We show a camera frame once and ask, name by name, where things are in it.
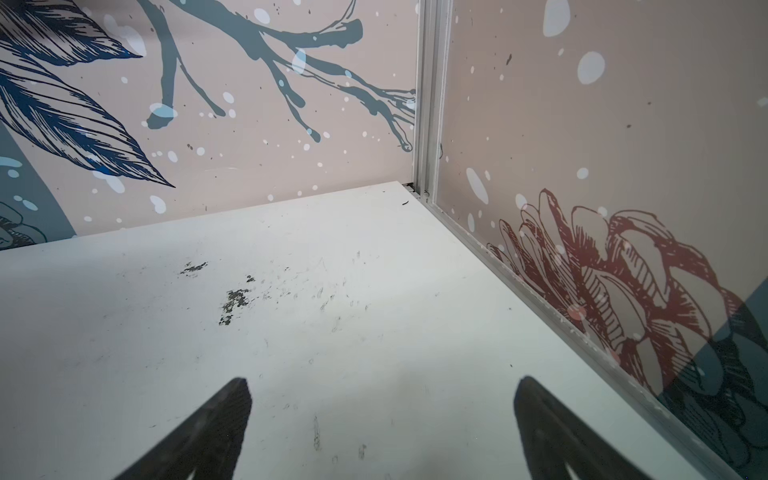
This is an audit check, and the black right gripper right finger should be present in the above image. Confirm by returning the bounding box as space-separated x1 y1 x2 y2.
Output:
513 376 649 480

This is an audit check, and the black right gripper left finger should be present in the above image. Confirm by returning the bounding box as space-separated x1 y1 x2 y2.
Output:
118 378 252 480

